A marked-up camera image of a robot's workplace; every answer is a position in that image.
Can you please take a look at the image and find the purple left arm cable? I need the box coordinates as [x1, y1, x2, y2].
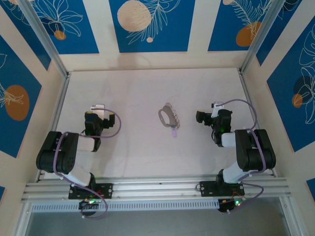
[53, 108, 123, 221]

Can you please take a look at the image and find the aluminium side rail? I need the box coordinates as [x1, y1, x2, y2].
[238, 69, 276, 177]
[35, 72, 72, 182]

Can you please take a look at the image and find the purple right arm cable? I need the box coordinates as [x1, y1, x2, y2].
[220, 99, 266, 214]

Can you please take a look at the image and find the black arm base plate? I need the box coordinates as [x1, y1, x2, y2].
[199, 180, 246, 197]
[68, 182, 114, 200]

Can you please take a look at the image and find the long aluminium base rail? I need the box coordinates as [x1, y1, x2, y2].
[21, 173, 292, 204]

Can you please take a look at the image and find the aluminium corner post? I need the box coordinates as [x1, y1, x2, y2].
[18, 0, 71, 78]
[239, 0, 288, 76]

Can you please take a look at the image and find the clear plastic zip bag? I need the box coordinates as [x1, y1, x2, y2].
[157, 102, 181, 130]

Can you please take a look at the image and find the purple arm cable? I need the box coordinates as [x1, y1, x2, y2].
[220, 99, 266, 214]
[53, 108, 123, 221]

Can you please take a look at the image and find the black controller board green LED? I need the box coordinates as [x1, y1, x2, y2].
[218, 198, 243, 214]
[78, 199, 99, 210]

